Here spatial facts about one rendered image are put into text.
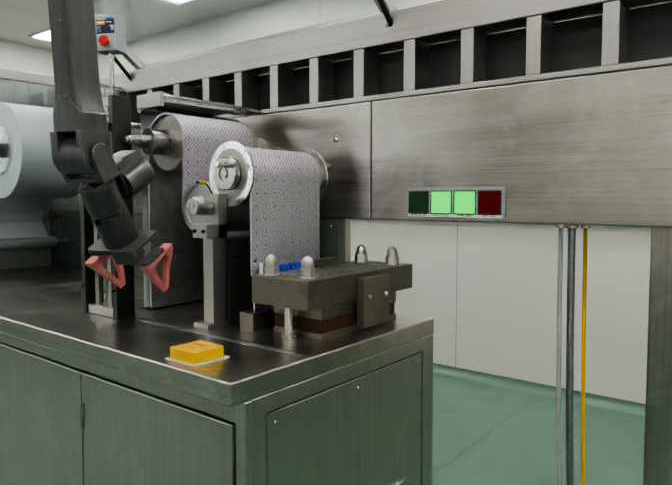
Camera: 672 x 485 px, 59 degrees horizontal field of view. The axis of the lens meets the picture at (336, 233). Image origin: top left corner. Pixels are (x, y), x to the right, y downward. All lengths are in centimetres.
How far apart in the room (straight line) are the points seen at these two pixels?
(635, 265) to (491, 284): 85
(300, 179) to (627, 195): 72
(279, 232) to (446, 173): 41
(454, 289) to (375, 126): 264
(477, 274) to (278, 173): 272
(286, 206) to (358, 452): 57
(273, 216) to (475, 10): 65
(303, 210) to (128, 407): 59
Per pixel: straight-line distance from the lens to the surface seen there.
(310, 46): 171
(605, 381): 383
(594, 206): 129
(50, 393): 159
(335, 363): 119
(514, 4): 141
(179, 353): 113
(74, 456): 154
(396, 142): 149
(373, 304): 134
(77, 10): 99
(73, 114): 96
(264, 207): 136
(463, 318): 407
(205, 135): 157
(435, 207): 142
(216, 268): 138
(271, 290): 126
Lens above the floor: 120
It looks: 3 degrees down
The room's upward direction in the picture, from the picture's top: straight up
